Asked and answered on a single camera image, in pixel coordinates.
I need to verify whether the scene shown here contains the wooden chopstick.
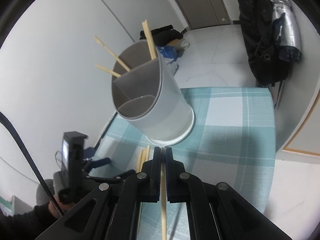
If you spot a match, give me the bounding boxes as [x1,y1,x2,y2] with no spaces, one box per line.
[95,64,121,78]
[142,20,157,60]
[93,36,131,72]
[136,145,150,173]
[160,148,167,240]

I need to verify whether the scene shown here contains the white utensil holder cup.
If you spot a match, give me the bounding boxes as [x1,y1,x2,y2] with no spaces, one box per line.
[111,40,195,147]

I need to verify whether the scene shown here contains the person left hand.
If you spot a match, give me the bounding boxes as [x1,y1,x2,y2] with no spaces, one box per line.
[47,193,66,217]

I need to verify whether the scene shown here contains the teal plaid tablecloth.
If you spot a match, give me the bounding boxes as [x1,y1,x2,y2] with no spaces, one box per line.
[89,87,276,239]

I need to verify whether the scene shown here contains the blue cardboard box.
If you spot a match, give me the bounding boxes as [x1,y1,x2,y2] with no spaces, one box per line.
[156,46,178,62]

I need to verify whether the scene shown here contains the black clothes pile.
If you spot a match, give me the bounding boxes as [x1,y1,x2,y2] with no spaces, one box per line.
[151,25,183,47]

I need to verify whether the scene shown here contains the silver folded umbrella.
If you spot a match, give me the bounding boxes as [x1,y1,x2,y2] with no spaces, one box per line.
[270,0,302,63]

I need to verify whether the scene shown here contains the grey entrance door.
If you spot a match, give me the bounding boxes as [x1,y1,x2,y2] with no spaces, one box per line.
[175,0,231,29]

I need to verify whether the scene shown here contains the black hanging jacket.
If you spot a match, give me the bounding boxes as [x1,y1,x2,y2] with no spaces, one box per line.
[238,0,291,86]

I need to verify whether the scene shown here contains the black cable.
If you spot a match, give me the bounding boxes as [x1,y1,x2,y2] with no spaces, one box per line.
[0,112,65,217]

